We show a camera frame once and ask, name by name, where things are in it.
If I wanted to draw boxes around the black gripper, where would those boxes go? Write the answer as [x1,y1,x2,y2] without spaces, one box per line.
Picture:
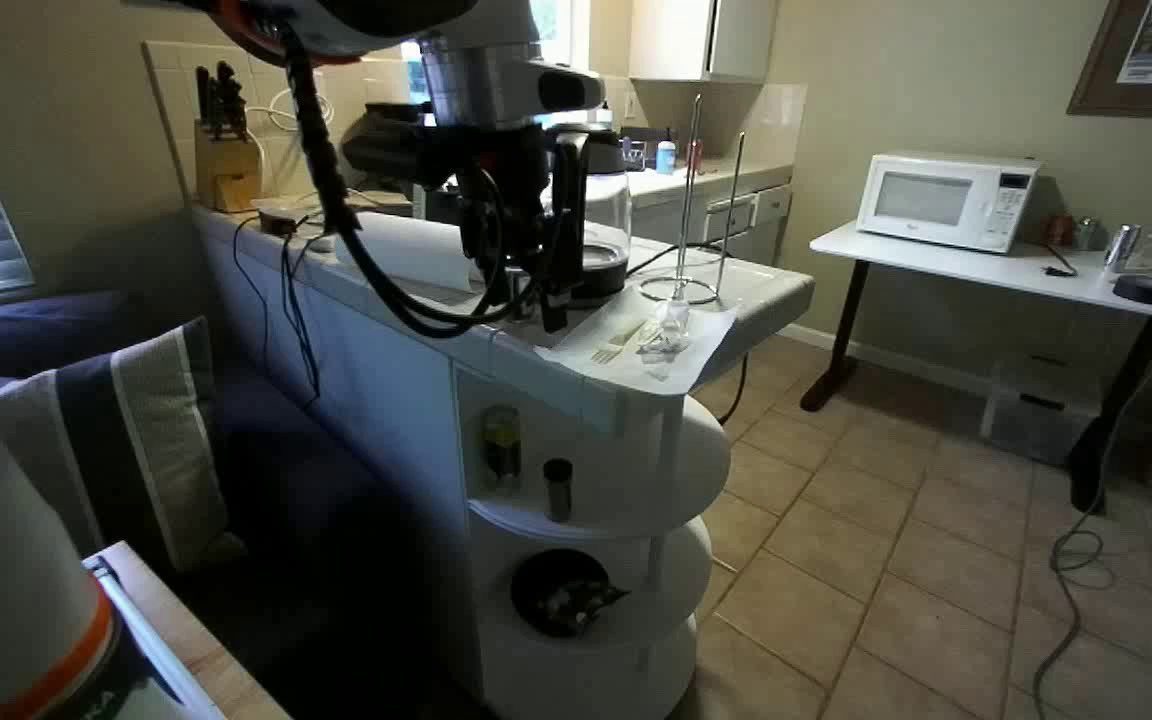
[452,122,597,335]

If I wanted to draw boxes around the green glass bottle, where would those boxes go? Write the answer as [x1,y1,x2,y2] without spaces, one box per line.
[476,401,529,494]

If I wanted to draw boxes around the black round disc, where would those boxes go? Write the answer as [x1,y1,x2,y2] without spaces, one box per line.
[573,217,638,303]

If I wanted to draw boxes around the black countertop appliance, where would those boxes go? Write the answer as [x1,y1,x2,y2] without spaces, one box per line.
[336,101,443,194]

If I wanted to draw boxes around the white counter with round shelves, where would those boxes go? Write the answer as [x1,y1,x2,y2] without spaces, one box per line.
[189,204,815,720]

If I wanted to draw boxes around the white kitchen base cabinet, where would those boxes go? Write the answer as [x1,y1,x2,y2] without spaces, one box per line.
[582,156,802,274]

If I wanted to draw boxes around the thin metal pole stand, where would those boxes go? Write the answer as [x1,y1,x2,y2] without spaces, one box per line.
[712,128,754,311]

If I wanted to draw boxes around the small dark spice jar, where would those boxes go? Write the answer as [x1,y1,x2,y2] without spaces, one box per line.
[539,455,582,526]

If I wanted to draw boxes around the wooden knife block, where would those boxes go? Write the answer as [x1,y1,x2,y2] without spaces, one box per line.
[189,58,270,222]

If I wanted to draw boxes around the dark round bowl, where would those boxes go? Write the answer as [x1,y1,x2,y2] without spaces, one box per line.
[508,545,633,640]

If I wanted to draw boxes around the dark blue sofa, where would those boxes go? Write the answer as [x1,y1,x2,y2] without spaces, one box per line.
[0,288,473,720]

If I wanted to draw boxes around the white microwave oven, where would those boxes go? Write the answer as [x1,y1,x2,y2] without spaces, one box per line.
[852,148,1044,260]

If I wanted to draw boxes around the striped sofa cushion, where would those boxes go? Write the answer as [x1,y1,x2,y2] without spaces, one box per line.
[0,315,249,581]

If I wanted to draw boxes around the white desk with black legs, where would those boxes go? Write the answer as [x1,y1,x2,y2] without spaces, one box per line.
[796,217,1152,515]

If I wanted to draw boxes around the white storage box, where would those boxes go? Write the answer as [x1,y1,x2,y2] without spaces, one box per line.
[975,347,1115,471]

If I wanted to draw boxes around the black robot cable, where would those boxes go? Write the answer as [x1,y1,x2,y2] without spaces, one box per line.
[276,17,539,344]

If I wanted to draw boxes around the white kitchen wall cabinet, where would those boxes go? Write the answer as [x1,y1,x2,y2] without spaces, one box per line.
[625,0,784,87]

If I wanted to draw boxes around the grey floor cable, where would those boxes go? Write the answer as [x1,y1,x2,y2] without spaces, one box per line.
[1026,508,1115,720]

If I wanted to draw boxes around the framed wall picture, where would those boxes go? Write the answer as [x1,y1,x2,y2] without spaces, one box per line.
[1065,0,1152,124]

